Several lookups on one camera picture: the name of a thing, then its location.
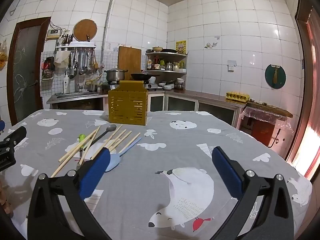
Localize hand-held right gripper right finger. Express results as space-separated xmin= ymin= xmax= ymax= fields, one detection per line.
xmin=211 ymin=146 xmax=294 ymax=240

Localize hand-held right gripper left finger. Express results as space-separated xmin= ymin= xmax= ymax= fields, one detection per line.
xmin=27 ymin=147 xmax=118 ymax=240

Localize light blue spatula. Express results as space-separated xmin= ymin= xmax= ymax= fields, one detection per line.
xmin=105 ymin=137 xmax=142 ymax=172

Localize pile of wooden chopsticks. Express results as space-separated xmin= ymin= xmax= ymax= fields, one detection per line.
xmin=51 ymin=124 xmax=142 ymax=178

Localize dark grey spoon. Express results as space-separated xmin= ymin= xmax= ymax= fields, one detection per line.
xmin=83 ymin=124 xmax=117 ymax=151

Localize yellow cardboard box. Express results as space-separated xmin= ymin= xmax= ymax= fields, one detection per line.
xmin=108 ymin=81 xmax=149 ymax=127

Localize row of hanging kitchen utensils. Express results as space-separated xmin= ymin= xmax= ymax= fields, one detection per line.
xmin=67 ymin=49 xmax=100 ymax=80

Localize brown door with frosted glass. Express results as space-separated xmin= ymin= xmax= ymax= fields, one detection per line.
xmin=7 ymin=17 xmax=52 ymax=126

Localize plastic-covered cabinet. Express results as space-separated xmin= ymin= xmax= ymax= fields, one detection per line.
xmin=240 ymin=106 xmax=295 ymax=153

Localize grey bear-print tablecloth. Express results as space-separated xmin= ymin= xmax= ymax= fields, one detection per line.
xmin=0 ymin=109 xmax=313 ymax=240

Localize steel sink counter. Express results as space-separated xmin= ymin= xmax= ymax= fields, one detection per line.
xmin=46 ymin=91 xmax=108 ymax=111

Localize white bottle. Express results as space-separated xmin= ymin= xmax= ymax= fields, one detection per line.
xmin=63 ymin=74 xmax=71 ymax=94

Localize yellow plastic bag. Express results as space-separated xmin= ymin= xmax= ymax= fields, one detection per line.
xmin=0 ymin=39 xmax=8 ymax=68

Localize red hanging bag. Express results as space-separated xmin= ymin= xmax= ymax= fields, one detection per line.
xmin=41 ymin=56 xmax=56 ymax=81

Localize kitchen counter cabinets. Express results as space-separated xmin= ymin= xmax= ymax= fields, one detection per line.
xmin=147 ymin=90 xmax=247 ymax=128

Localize metal faucet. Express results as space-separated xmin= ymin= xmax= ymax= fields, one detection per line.
xmin=74 ymin=74 xmax=84 ymax=93

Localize thick wooden chopping board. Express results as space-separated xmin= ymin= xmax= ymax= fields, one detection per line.
xmin=246 ymin=101 xmax=293 ymax=118

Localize yellow egg carton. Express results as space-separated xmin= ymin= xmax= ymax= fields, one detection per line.
xmin=225 ymin=91 xmax=251 ymax=102

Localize white hanging cloth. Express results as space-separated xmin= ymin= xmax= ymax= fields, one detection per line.
xmin=54 ymin=51 xmax=71 ymax=68

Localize steel pot with lid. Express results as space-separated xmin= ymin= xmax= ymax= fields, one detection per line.
xmin=103 ymin=68 xmax=129 ymax=83

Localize gas stove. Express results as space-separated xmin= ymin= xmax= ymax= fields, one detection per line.
xmin=106 ymin=79 xmax=160 ymax=91

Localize black wok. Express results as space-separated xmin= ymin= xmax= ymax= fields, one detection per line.
xmin=130 ymin=72 xmax=161 ymax=81

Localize knife holder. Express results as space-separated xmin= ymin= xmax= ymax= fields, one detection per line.
xmin=59 ymin=30 xmax=74 ymax=46

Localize stack of white dishes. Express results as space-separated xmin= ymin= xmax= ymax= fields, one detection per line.
xmin=158 ymin=81 xmax=175 ymax=91

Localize green round board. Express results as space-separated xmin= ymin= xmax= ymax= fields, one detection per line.
xmin=265 ymin=64 xmax=287 ymax=89

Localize steel corner shelf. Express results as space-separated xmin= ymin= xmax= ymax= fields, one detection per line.
xmin=145 ymin=51 xmax=188 ymax=76

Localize rectangular wooden cutting board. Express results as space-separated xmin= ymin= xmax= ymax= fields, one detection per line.
xmin=117 ymin=45 xmax=142 ymax=74

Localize round wooden board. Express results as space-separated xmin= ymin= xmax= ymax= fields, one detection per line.
xmin=73 ymin=19 xmax=98 ymax=42

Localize row of condiment bottles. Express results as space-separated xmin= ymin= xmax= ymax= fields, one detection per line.
xmin=147 ymin=56 xmax=187 ymax=71

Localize metal wall rack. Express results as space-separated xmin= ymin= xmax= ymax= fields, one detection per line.
xmin=55 ymin=42 xmax=97 ymax=52

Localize yellow wall box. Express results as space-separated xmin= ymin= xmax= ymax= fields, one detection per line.
xmin=46 ymin=29 xmax=61 ymax=41

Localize red wooden door frame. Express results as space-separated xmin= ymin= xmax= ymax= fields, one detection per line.
xmin=285 ymin=4 xmax=320 ymax=182

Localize yellow wall poster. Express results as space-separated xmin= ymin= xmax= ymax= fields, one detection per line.
xmin=175 ymin=40 xmax=187 ymax=55

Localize grey wall pipe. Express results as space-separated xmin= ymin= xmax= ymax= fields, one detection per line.
xmin=10 ymin=0 xmax=117 ymax=67

